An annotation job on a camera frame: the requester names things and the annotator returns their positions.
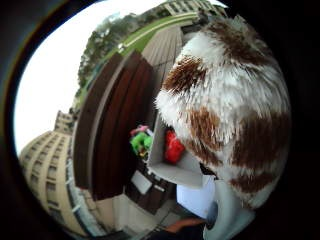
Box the white brown spotted soft toy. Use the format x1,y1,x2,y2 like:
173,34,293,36
154,14,293,240

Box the open grey cardboard box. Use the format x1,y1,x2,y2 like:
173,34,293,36
146,116,205,190

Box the beige multi-storey building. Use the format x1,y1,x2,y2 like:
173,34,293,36
18,110,88,237

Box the green trees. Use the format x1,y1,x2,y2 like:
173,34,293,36
77,12,143,88

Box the flat white device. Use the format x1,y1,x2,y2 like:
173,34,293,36
130,170,154,196

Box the grey building with windows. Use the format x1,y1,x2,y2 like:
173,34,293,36
162,0,228,18

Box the pink toy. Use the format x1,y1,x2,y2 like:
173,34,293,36
129,124,150,136

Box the red soft toy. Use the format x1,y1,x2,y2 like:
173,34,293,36
163,129,186,165

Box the green soft toy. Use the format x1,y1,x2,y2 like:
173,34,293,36
129,131,154,158

